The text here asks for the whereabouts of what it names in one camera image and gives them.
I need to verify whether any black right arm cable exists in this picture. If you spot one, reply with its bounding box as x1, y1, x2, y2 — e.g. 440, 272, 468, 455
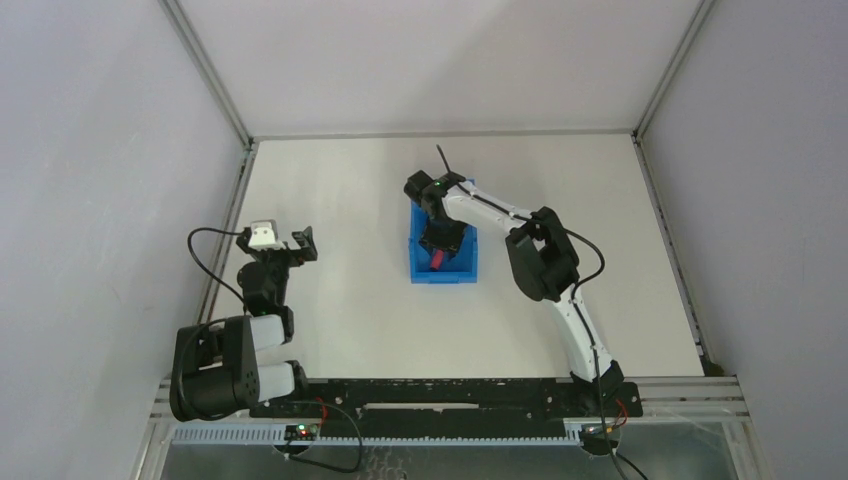
435, 144, 631, 480

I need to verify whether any controller circuit board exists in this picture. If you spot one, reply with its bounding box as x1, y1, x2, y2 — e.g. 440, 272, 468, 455
579, 425, 619, 457
284, 424, 320, 442

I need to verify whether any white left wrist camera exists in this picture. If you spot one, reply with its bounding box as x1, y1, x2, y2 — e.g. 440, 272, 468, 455
248, 219, 284, 251

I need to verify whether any right controller circuit board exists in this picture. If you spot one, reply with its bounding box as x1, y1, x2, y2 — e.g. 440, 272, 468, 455
579, 425, 619, 457

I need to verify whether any left controller circuit board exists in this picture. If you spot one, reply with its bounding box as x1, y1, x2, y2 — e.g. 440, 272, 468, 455
284, 424, 320, 442

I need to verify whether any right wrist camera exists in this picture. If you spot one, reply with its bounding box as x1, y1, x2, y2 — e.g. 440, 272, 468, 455
403, 170, 442, 212

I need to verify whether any white slotted cable duct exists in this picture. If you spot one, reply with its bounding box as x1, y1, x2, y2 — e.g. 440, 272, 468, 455
171, 424, 580, 447

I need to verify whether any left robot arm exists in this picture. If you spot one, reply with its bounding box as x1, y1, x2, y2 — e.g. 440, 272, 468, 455
169, 220, 318, 422

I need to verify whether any black board cable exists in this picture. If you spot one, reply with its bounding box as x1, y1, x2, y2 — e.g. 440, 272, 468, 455
272, 400, 365, 475

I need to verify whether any red-handled black screwdriver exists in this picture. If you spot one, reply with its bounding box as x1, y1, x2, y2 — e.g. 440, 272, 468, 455
429, 249, 445, 272

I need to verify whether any blue plastic storage bin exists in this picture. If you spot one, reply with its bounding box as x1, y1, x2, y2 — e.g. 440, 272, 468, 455
408, 174, 478, 284

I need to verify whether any aluminium frame post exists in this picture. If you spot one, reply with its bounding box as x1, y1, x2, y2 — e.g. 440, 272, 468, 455
158, 0, 253, 148
632, 0, 717, 143

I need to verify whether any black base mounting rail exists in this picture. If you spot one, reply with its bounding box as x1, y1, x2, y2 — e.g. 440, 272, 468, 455
249, 378, 644, 435

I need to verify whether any aluminium frame left post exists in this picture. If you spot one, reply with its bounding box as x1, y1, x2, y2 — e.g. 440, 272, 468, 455
158, 0, 253, 148

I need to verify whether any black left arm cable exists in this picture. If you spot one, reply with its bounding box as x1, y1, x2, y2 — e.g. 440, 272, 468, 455
187, 227, 248, 307

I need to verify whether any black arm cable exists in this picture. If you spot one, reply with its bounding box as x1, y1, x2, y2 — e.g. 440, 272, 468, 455
435, 144, 631, 480
187, 227, 248, 307

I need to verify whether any aluminium frame right post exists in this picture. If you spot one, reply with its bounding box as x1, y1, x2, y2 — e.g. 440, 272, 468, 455
632, 0, 717, 143

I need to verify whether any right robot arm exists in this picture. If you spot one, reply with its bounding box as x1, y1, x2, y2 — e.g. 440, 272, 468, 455
404, 170, 624, 407

